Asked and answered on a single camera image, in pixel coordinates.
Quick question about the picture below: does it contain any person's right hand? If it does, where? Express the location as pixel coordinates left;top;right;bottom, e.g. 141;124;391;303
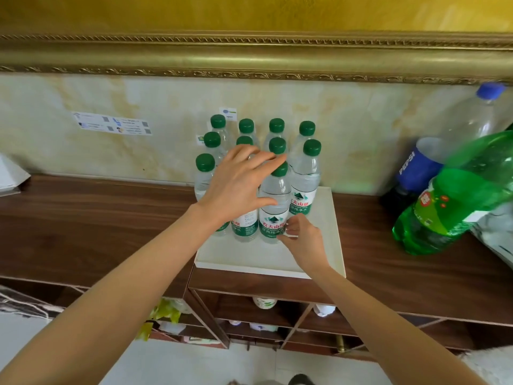
278;215;332;277

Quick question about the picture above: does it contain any person's left hand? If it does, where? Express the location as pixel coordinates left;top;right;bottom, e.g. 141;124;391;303
196;144;287;234

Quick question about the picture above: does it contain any clear green-capped water bottle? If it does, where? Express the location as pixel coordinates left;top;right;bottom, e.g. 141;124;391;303
259;161;292;244

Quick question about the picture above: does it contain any person's left forearm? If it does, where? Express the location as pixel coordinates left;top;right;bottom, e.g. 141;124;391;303
0;204;225;385

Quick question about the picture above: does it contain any person's right forearm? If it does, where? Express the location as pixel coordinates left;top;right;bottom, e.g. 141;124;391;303
309;264;498;385

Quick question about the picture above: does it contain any white square tray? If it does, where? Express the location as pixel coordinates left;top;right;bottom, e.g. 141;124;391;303
194;186;346;280

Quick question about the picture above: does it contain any group of green-capped bottles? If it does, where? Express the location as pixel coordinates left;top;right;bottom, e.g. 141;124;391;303
194;114;322;243

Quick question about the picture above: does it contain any yellow plastic packaging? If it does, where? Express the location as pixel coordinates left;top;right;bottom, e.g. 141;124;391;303
135;298;182;342

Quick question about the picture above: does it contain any dark wooden shelf cabinet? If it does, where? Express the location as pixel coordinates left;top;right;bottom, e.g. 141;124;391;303
0;175;513;359

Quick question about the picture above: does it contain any large green soda bottle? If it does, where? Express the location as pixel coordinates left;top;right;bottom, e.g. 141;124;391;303
392;130;513;256

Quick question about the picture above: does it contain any large blue-label cola bottle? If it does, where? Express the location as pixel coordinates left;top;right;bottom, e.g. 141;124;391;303
380;82;507;215

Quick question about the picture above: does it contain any clear plastic bag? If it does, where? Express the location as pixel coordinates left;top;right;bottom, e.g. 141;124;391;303
470;201;513;271

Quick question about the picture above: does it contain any white fluffy cloth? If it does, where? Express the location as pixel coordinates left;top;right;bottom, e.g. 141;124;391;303
460;346;513;385

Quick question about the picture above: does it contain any white cardboard box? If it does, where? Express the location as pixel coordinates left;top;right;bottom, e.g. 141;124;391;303
0;152;32;197

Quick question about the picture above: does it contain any gold ornate frame moulding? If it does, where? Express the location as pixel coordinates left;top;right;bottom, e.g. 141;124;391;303
0;33;513;86

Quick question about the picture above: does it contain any long white wall sticker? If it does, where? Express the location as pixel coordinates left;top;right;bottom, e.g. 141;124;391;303
72;111;153;136

